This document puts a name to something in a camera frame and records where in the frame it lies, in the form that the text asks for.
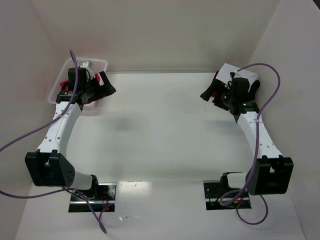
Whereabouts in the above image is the white t shirt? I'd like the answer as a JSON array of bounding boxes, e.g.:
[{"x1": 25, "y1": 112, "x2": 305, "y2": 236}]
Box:
[{"x1": 216, "y1": 63, "x2": 259, "y2": 87}]

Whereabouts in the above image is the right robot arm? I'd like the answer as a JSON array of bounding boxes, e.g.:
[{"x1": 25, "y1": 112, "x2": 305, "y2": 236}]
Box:
[{"x1": 200, "y1": 72, "x2": 294, "y2": 195}]

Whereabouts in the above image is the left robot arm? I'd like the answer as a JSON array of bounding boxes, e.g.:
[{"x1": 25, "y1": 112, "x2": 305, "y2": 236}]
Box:
[{"x1": 25, "y1": 66, "x2": 116, "y2": 199}]

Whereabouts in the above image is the dark red folded t shirt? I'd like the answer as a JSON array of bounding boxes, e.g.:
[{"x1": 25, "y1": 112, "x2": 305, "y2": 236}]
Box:
[{"x1": 212, "y1": 91, "x2": 218, "y2": 98}]

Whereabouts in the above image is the black folded t shirt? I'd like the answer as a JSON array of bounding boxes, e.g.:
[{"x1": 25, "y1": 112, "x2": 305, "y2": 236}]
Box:
[{"x1": 247, "y1": 80, "x2": 261, "y2": 101}]

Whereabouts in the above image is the pink t shirt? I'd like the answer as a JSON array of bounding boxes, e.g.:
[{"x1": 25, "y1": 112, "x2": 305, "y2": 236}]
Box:
[{"x1": 59, "y1": 71, "x2": 103, "y2": 103}]

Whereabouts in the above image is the white plastic basket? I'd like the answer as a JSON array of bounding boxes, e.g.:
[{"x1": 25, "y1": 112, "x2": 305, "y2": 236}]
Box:
[{"x1": 47, "y1": 57, "x2": 108, "y2": 105}]

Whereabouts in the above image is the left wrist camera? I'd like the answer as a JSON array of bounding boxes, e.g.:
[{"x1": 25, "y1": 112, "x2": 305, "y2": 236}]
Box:
[{"x1": 79, "y1": 60, "x2": 96, "y2": 81}]

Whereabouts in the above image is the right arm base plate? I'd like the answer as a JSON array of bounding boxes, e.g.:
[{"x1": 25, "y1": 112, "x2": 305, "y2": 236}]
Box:
[{"x1": 203, "y1": 180, "x2": 252, "y2": 211}]

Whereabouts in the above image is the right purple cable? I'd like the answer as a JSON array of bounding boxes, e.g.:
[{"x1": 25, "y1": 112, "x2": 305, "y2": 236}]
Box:
[{"x1": 221, "y1": 62, "x2": 281, "y2": 225}]

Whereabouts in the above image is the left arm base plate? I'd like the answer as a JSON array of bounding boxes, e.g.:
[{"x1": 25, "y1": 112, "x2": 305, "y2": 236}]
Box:
[{"x1": 68, "y1": 182, "x2": 117, "y2": 213}]

